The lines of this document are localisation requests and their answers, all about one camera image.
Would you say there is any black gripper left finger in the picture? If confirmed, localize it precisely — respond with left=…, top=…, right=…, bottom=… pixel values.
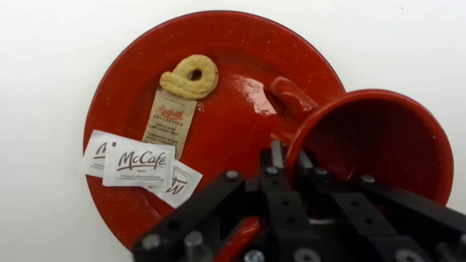
left=130, top=139, right=308, bottom=262

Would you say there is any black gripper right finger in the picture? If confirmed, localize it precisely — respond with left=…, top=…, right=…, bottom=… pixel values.
left=295, top=151, right=466, bottom=262

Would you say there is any red enamel mug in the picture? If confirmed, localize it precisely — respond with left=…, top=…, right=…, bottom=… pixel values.
left=267, top=76, right=455, bottom=206

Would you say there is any red round plate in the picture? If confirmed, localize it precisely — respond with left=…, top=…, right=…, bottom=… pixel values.
left=81, top=9, right=346, bottom=252

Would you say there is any white McCafe sugar packet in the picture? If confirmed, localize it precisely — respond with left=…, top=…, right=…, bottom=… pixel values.
left=152, top=159, right=203, bottom=210
left=101, top=143, right=176, bottom=191
left=79, top=129, right=117, bottom=180

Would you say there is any brown paper tea packet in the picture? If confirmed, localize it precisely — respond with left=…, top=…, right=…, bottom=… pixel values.
left=141, top=88, right=197, bottom=161

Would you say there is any ring shaped butter cookie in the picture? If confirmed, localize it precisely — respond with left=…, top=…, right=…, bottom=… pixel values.
left=158, top=54, right=219, bottom=103

